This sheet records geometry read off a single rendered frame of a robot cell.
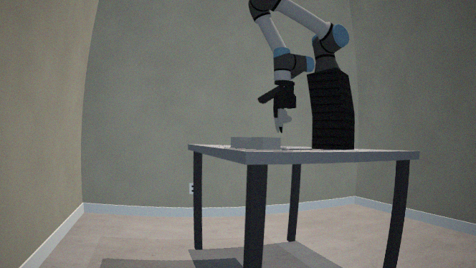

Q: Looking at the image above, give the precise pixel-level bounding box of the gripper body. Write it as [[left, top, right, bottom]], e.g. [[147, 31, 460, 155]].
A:
[[274, 80, 296, 109]]

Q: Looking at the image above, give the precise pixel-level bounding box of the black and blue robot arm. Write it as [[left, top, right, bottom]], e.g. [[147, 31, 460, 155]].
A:
[[249, 0, 349, 81]]

